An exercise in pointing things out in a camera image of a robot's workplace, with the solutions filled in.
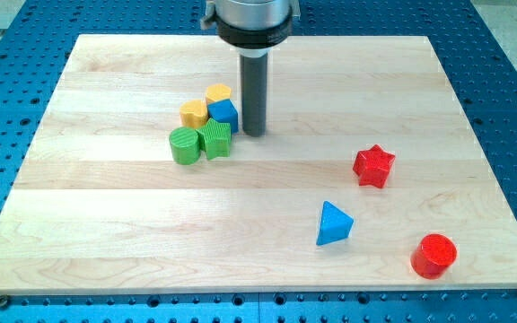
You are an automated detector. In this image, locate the blue cube block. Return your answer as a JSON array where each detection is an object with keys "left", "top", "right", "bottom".
[{"left": 207, "top": 99, "right": 239, "bottom": 134}]

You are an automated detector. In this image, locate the yellow heart block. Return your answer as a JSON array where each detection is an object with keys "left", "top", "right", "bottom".
[{"left": 180, "top": 100, "right": 208, "bottom": 129}]

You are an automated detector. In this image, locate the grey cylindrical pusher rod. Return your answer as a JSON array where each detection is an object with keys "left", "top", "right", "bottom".
[{"left": 240, "top": 54, "right": 268, "bottom": 137}]

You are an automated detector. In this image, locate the red cylinder block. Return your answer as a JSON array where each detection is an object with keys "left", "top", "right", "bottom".
[{"left": 410, "top": 233, "right": 458, "bottom": 280}]

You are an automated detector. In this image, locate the yellow hexagon block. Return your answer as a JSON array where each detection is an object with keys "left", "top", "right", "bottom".
[{"left": 205, "top": 83, "right": 232, "bottom": 105}]

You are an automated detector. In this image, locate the light wooden board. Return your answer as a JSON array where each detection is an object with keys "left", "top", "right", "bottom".
[{"left": 0, "top": 34, "right": 517, "bottom": 295}]

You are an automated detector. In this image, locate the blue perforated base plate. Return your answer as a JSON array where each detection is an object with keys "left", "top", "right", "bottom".
[{"left": 0, "top": 1, "right": 517, "bottom": 322}]

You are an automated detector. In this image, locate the blue triangle block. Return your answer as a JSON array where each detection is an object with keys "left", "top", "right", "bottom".
[{"left": 316, "top": 201, "right": 355, "bottom": 246}]

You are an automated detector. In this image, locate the green cylinder block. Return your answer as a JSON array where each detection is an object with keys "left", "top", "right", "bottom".
[{"left": 169, "top": 127, "right": 200, "bottom": 165}]

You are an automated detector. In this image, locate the green star block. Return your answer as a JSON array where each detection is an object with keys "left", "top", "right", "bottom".
[{"left": 197, "top": 118, "right": 232, "bottom": 160}]

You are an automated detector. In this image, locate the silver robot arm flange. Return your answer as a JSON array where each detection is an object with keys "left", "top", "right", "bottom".
[{"left": 199, "top": 0, "right": 301, "bottom": 58}]

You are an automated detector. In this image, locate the red star block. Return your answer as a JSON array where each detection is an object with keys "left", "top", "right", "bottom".
[{"left": 353, "top": 144, "right": 396, "bottom": 188}]

